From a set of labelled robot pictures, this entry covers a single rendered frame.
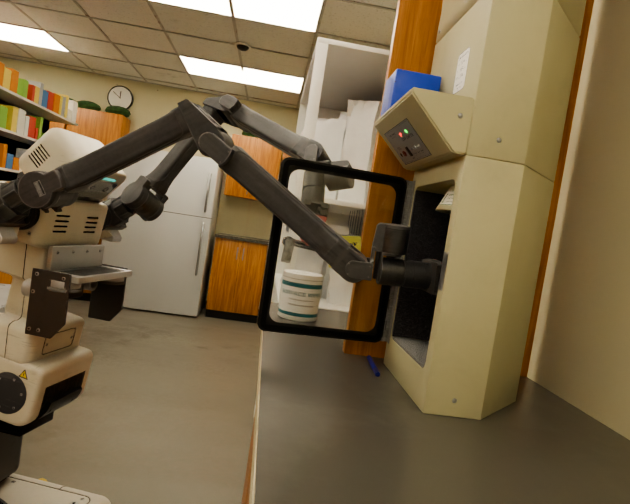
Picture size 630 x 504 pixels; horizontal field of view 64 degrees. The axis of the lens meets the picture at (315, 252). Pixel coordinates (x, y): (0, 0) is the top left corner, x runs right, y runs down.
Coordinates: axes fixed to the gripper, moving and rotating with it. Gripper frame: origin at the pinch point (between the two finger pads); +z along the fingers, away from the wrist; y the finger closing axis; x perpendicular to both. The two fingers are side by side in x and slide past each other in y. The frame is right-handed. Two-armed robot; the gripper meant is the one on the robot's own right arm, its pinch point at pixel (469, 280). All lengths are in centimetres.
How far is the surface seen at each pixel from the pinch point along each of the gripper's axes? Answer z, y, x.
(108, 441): -112, 157, 114
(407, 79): -17.6, 4.5, -40.5
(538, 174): 7.0, -8.8, -22.4
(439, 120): -15.5, -14.9, -28.5
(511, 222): 0.1, -14.8, -12.4
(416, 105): -19.5, -13.3, -30.9
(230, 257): -84, 486, 42
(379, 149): -18.2, 22.1, -28.1
